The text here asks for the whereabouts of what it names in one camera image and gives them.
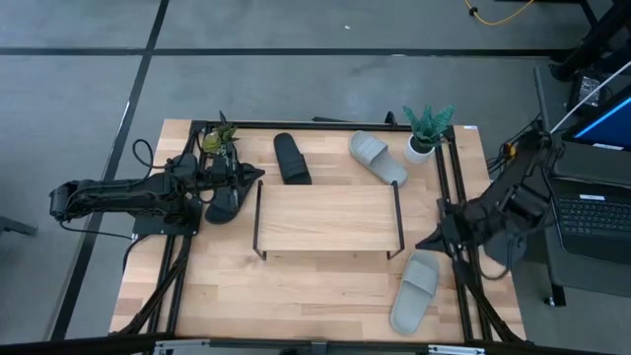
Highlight right arm's gripper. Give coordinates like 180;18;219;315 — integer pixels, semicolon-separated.
415;201;489;250

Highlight left arm's gripper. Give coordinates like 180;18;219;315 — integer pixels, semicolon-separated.
199;155;266;196

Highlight black slide sandal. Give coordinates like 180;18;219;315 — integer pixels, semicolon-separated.
273;131;313;186
204;177;253;226

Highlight grey slide sandal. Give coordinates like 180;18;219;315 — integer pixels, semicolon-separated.
388;249;441;337
348;129;409;188

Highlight wooden shelf with black legs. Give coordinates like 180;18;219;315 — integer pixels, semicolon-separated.
251;179;406;261

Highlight succulent plant in dark pot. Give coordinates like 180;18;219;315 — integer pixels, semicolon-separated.
200;121;242;158

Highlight black laptop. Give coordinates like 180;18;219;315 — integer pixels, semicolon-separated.
547;177;631;265

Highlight monitor with blue screen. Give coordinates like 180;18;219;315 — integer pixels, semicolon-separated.
561;86;631;152

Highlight black power brick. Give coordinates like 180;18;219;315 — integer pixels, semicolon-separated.
566;70;606;113

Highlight grey metal foot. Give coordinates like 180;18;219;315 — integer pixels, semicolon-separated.
0;215;38;237

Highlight black desk legs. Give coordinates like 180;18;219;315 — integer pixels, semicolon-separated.
549;0;631;83

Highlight black aluminium table frame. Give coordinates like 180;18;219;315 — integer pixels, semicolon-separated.
0;116;631;355

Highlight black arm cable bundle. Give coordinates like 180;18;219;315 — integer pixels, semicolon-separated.
485;113;548;175

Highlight silver metal bracket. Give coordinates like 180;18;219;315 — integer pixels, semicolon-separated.
427;343;487;355
152;338;211;355

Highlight yellow floor cable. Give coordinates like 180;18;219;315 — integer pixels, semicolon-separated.
462;0;536;27

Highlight white cable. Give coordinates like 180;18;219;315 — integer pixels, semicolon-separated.
549;59;631;134

